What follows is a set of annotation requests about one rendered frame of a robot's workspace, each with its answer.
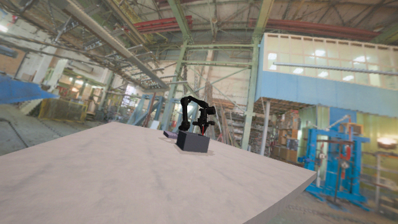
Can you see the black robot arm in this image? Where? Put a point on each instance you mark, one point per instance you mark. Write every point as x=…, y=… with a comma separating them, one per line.
x=185, y=124

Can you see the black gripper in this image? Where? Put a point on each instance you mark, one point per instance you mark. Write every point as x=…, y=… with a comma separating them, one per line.
x=206, y=124

